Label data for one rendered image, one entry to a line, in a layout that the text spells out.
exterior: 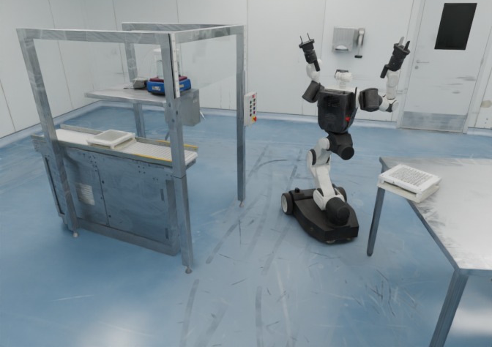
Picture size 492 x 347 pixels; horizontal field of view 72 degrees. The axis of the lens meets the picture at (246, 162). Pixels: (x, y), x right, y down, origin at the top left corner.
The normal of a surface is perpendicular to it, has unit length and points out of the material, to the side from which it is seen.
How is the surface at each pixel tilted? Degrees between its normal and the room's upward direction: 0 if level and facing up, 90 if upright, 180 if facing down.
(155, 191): 90
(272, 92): 90
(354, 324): 0
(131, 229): 90
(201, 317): 0
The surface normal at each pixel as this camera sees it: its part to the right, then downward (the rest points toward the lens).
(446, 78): -0.25, 0.40
